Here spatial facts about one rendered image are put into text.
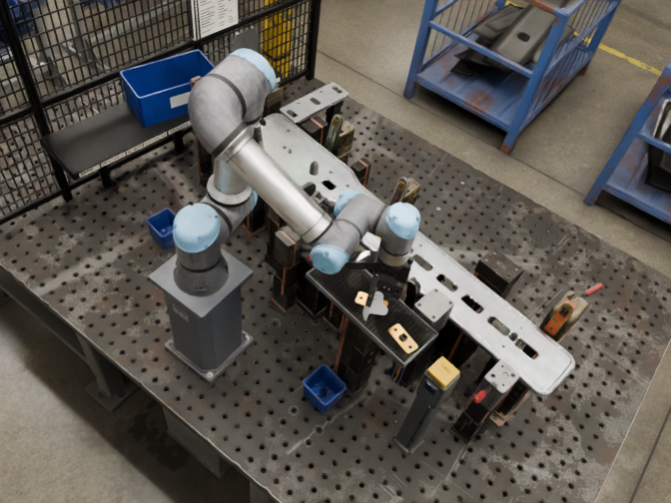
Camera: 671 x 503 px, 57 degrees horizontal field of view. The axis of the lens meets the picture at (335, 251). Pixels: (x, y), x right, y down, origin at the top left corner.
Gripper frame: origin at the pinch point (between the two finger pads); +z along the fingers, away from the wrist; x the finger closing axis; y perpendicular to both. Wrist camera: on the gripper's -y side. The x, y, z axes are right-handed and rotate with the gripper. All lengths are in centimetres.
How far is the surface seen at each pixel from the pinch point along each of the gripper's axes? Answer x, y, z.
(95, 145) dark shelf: 29, -107, 15
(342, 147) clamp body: 73, -33, 20
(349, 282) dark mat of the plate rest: 3.5, -7.3, 2.0
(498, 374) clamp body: -0.5, 38.9, 11.7
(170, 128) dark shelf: 48, -90, 15
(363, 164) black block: 67, -23, 19
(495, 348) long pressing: 11.2, 37.5, 17.7
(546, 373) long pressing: 9, 53, 18
